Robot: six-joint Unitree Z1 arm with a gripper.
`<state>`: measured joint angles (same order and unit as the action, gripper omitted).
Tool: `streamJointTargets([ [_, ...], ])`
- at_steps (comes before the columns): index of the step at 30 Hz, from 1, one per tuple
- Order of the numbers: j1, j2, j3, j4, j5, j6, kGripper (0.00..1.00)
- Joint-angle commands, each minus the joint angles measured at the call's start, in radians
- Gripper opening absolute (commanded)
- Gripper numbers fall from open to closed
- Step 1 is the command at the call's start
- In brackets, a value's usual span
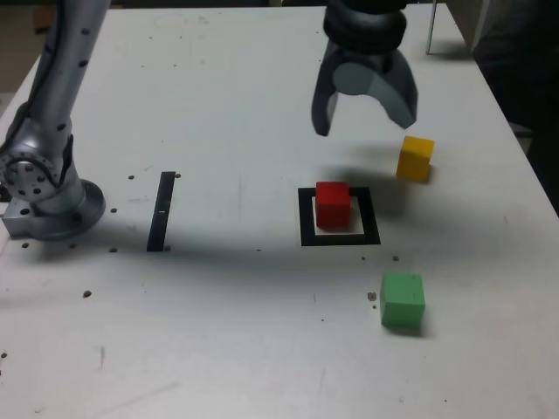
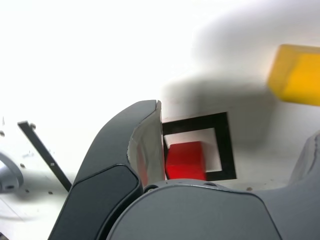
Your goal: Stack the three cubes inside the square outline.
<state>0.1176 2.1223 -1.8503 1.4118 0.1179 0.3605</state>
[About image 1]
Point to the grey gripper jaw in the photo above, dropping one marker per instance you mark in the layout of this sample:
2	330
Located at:
323	105
397	96

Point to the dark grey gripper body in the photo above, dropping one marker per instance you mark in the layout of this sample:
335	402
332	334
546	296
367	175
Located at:
362	59

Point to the yellow cube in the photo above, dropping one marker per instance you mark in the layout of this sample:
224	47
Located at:
412	161

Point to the red cube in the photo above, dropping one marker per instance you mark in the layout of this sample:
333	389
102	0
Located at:
333	209

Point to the green cube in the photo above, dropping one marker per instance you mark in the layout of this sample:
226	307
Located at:
402	301

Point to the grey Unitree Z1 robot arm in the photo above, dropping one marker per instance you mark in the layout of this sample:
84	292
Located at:
57	87

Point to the black tape square outline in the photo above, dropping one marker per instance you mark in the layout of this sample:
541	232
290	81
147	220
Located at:
371	218

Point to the person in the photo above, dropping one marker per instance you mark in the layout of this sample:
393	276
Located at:
515	65

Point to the black tape strip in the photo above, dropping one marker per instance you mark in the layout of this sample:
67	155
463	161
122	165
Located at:
159	218

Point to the brown cardboard box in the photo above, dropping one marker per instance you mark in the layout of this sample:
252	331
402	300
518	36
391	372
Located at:
43	19

